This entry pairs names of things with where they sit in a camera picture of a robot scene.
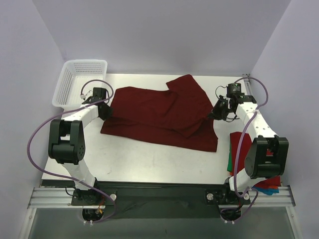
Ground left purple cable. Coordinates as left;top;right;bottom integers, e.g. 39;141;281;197
26;78;117;222

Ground aluminium front rail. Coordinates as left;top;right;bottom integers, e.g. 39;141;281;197
28;187;296;209

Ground white plastic mesh basket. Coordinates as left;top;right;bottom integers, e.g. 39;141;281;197
52;59;108;111

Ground folded bright red t shirt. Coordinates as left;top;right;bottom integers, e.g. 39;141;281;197
229;131;281;190

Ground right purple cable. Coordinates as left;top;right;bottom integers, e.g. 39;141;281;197
220;76;269;221

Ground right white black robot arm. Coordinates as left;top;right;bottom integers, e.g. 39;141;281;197
208;82;289;203

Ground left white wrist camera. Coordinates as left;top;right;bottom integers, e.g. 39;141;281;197
80;91;92;101

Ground folded green t shirt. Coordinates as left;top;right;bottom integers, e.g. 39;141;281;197
227;146;233;173

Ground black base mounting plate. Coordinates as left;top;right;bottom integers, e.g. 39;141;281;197
71;182;250;221

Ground blue cloth piece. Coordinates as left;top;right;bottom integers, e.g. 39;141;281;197
255;187;279;196

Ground aluminium right side rail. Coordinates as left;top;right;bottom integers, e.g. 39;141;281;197
242;72;267;137

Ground purple cable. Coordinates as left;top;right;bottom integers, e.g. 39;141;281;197
220;76;269;221
26;78;117;222

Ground aluminium rail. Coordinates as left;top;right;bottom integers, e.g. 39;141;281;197
242;72;267;137
28;187;296;209

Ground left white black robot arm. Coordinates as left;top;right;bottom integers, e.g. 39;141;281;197
48;87;113;205

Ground dark red t shirt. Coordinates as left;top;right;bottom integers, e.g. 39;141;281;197
100;75;218;152

